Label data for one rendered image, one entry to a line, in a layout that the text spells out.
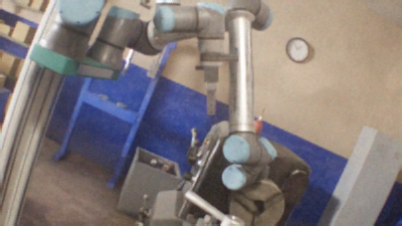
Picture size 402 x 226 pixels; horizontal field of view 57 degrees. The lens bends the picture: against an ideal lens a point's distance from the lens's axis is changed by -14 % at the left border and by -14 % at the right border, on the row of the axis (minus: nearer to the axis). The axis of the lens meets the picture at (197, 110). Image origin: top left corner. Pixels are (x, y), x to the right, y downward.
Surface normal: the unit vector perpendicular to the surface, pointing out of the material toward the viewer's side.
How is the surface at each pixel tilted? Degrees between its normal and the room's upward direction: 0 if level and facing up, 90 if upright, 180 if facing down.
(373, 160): 90
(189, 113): 90
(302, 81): 90
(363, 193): 90
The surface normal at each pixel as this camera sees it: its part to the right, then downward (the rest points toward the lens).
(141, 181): 0.11, 0.12
